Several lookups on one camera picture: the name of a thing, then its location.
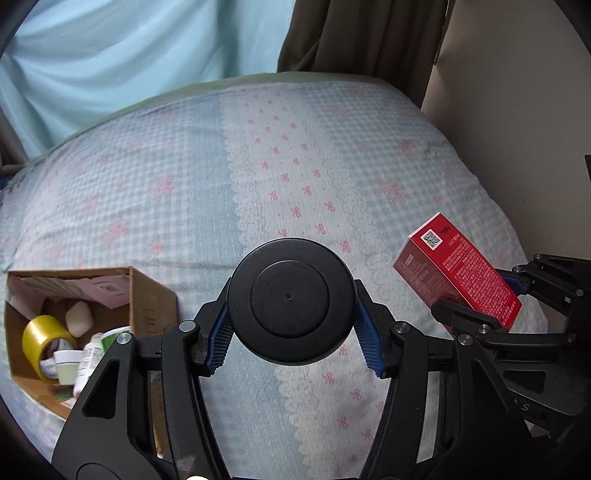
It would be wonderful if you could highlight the grey-brown curtain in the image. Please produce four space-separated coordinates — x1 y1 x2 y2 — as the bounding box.
276 0 455 110
0 111 26 178

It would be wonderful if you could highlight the yellow tape roll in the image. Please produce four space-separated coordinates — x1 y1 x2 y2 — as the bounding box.
21 315 78 383

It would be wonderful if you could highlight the red rectangular carton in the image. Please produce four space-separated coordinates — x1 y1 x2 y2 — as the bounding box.
392 212 522 330

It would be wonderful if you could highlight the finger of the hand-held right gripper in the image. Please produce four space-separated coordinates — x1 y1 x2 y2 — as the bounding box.
498 254 591 301
431 299 575 349

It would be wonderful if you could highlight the white soap bar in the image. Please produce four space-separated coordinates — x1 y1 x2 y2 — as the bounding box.
65 301 94 336

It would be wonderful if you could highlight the light blue hanging cloth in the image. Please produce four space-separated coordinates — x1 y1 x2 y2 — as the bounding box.
0 0 296 160

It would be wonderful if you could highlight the black round jar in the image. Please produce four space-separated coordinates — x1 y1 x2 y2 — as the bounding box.
226 237 357 367

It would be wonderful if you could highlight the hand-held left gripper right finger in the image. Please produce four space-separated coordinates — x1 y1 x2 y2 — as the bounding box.
353 277 532 480

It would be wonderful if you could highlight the checkered floral bed sheet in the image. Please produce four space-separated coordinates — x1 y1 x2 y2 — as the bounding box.
0 76 532 480

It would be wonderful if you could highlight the cardboard box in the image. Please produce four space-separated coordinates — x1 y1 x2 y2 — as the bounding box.
4 266 180 457

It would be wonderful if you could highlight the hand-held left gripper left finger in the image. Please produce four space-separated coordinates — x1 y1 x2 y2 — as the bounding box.
52 276 232 480

